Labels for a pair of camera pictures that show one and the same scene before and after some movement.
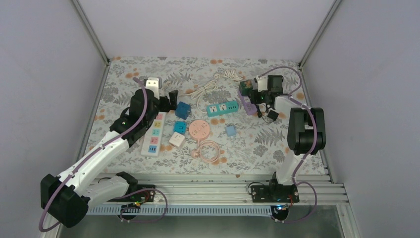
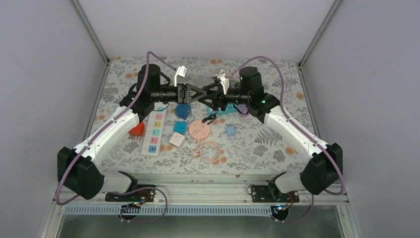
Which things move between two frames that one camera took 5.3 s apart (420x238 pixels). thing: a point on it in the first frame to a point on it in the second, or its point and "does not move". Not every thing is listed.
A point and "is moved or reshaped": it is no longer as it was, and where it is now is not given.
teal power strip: (221, 108) does not move
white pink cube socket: (177, 140) does not move
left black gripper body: (165, 107) to (180, 99)
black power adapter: (272, 115) is moved or reshaped
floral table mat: (231, 116) does not move
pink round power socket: (199, 129) does not move
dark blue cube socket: (183, 110) does not move
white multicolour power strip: (151, 141) does not move
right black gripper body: (257, 100) to (219, 96)
